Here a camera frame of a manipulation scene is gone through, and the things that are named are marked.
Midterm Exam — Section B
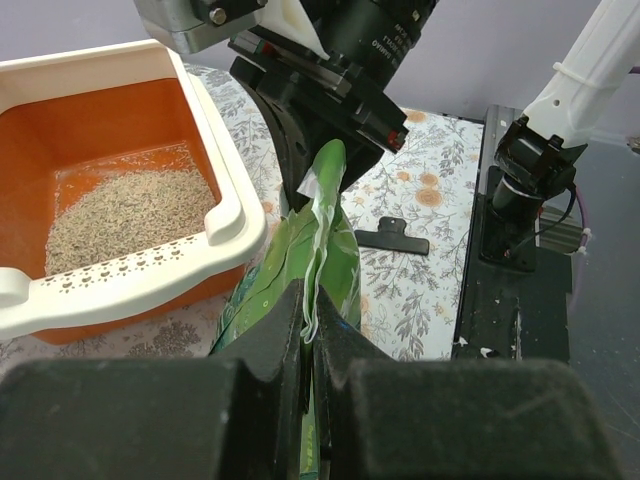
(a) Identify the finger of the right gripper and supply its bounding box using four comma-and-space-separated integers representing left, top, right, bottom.
339, 114, 385, 192
230, 57, 312, 211

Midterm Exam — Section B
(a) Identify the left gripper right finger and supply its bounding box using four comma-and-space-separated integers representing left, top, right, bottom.
313, 293, 620, 479

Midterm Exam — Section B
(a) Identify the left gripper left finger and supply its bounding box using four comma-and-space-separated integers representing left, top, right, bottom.
1, 287, 304, 479

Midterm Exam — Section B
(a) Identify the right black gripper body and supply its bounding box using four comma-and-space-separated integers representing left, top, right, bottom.
229, 1, 435, 150

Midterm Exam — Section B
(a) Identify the black bag clip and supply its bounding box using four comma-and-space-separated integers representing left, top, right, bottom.
354, 216, 430, 256

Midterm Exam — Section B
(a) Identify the green litter bag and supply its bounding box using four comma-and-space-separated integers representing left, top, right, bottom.
194, 139, 368, 479

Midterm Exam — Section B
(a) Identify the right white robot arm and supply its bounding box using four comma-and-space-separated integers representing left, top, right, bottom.
230, 1, 639, 271

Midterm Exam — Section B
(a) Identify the white orange litter box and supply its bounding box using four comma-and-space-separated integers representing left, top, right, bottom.
1, 40, 266, 345

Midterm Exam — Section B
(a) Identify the cat litter pile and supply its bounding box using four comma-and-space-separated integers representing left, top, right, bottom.
45, 170, 216, 275

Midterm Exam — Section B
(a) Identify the floral tablecloth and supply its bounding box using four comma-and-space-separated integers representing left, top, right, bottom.
1, 110, 482, 370

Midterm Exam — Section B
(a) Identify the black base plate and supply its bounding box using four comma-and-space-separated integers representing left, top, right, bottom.
452, 105, 572, 363

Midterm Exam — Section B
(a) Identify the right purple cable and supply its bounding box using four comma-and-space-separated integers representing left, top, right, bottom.
572, 64, 640, 256

